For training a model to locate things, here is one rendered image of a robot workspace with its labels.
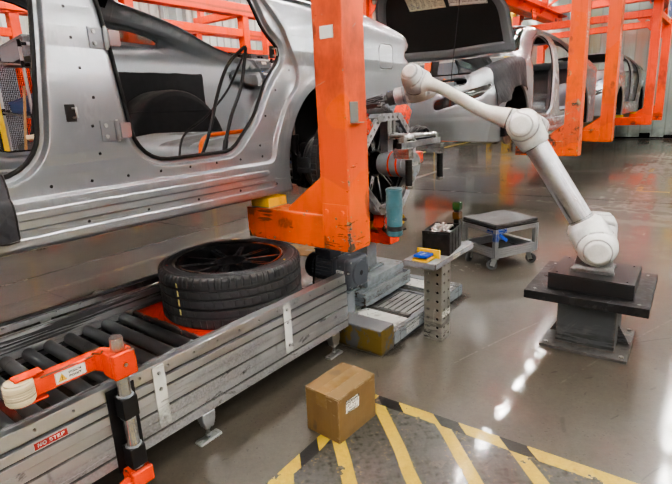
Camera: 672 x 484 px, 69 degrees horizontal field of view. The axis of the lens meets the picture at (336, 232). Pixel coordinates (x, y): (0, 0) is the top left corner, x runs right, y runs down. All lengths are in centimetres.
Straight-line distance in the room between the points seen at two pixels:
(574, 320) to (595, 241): 48
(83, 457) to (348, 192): 136
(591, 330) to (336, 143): 146
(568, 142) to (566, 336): 372
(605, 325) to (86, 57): 241
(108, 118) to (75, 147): 17
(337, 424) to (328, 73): 140
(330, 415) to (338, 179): 99
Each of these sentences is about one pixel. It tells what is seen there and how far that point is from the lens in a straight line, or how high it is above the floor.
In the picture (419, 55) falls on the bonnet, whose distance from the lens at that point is 649.
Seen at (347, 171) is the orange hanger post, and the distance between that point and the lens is 216.
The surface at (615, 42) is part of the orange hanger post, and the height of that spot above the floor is 183.
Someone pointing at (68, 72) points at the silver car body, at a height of 133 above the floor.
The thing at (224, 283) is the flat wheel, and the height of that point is 48.
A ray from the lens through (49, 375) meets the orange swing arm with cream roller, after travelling 161.
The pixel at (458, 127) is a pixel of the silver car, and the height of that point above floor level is 91.
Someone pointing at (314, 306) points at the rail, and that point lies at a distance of 222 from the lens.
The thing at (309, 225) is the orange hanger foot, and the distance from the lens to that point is 236.
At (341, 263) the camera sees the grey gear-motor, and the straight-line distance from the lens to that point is 255.
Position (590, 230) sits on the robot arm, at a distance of 232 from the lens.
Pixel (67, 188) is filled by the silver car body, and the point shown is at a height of 93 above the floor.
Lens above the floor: 116
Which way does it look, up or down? 14 degrees down
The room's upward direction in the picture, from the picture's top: 3 degrees counter-clockwise
